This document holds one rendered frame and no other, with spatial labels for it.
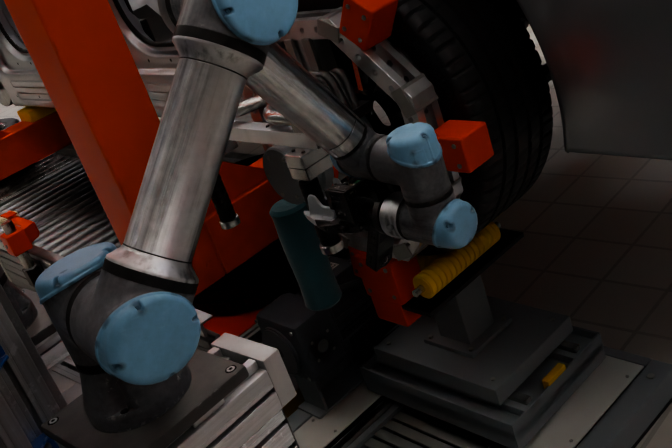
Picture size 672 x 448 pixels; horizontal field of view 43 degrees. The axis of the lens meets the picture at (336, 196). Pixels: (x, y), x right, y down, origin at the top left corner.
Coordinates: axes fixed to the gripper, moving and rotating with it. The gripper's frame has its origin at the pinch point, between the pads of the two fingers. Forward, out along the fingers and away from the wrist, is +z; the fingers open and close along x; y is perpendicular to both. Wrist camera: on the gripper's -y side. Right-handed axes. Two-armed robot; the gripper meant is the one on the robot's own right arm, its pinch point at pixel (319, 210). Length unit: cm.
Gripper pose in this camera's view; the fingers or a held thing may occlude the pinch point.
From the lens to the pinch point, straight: 155.8
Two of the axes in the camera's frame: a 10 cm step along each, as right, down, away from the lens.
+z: -6.5, -1.1, 7.6
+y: -3.1, -8.7, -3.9
